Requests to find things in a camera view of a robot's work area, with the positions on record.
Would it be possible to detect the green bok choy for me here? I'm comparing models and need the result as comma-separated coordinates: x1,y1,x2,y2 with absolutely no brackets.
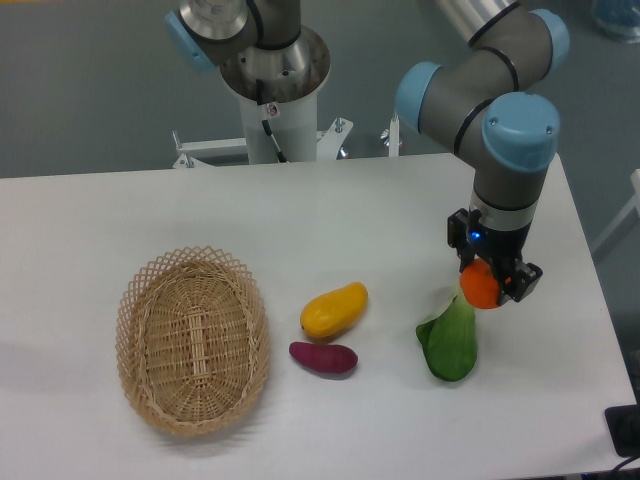
415,288,478,382

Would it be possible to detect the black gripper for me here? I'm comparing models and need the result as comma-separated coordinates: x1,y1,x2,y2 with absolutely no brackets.
447,209,543,304

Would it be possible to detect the yellow mango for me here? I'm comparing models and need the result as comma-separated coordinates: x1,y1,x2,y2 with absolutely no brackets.
300,282,369,340

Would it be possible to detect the blue bag in background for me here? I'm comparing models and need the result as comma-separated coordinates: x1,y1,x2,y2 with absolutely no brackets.
591,0,639,44

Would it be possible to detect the white frame at right edge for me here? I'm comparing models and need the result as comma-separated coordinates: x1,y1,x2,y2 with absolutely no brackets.
590,169,639,262

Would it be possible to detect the purple sweet potato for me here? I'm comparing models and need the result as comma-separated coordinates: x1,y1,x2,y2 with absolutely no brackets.
289,342,359,376

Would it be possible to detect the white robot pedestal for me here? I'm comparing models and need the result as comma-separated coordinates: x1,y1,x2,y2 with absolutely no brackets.
172,27,354,168

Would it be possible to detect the orange fruit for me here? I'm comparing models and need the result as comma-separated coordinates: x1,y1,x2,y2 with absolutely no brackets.
459,258,500,310

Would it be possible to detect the woven wicker basket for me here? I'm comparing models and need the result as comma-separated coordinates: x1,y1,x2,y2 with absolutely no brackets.
115,246,270,438

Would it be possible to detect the black device at table edge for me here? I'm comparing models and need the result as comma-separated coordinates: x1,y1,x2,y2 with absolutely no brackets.
604,405,639,457

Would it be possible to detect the black cable on pedestal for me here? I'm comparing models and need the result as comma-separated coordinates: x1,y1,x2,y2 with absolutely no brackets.
255,79,289,164

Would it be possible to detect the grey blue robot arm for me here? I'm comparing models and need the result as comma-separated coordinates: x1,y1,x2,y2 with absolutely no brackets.
165,1,570,304

